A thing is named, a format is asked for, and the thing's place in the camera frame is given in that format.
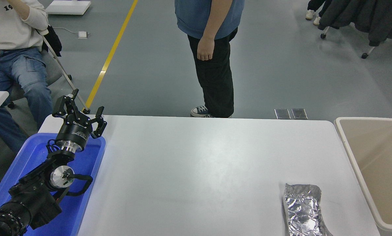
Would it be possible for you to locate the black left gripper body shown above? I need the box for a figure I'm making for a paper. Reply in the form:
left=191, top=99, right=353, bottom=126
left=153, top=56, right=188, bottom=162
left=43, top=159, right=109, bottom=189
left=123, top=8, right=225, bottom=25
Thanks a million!
left=57, top=118, right=93, bottom=146

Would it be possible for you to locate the standing person's hand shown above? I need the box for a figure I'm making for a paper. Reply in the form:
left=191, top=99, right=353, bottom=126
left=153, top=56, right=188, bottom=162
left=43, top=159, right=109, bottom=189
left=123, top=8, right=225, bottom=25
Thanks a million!
left=197, top=37, right=215, bottom=61

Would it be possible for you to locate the blue plastic tray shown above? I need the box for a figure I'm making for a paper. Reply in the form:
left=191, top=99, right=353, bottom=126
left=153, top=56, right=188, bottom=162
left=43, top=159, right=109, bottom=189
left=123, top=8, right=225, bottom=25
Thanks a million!
left=0, top=133, right=106, bottom=236

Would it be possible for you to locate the seated person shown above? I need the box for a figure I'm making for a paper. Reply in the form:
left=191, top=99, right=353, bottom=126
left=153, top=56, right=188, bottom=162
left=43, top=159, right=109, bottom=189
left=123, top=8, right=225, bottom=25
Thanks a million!
left=0, top=0, right=53, bottom=154

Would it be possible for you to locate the flat white floor platform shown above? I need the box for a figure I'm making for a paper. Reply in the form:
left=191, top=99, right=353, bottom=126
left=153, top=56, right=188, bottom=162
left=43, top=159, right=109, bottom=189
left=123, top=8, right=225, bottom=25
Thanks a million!
left=46, top=0, right=92, bottom=15

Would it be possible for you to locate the standing person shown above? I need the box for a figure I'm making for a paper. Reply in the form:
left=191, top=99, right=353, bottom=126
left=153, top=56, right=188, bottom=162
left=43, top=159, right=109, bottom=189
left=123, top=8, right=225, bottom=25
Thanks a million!
left=175, top=0, right=245, bottom=118

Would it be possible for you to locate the crumpled silver foil tray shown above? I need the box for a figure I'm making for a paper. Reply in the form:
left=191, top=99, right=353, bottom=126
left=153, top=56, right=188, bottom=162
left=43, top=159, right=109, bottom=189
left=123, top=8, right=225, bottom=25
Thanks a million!
left=283, top=184, right=334, bottom=236

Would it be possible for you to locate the person with white shoes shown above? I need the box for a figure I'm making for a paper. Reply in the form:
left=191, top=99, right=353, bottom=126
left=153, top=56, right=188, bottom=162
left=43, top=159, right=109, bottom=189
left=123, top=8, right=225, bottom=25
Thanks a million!
left=306, top=0, right=331, bottom=27

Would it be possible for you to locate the wheeled white chair base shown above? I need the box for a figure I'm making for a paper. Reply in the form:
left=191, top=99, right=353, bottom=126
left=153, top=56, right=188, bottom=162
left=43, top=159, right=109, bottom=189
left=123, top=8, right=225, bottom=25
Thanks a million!
left=320, top=26, right=377, bottom=59

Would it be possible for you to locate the large pale plastic bin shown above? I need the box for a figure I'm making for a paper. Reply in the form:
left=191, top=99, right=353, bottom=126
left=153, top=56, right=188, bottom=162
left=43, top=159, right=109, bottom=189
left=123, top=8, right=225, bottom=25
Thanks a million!
left=334, top=117, right=392, bottom=234

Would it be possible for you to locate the dark grey jacket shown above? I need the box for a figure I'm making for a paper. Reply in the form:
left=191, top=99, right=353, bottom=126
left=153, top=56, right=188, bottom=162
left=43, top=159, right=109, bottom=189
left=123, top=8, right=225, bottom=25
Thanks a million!
left=317, top=0, right=392, bottom=46

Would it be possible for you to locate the white adapter cable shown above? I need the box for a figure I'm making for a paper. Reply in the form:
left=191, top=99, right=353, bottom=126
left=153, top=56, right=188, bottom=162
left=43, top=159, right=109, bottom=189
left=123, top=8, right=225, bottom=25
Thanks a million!
left=53, top=27, right=80, bottom=34

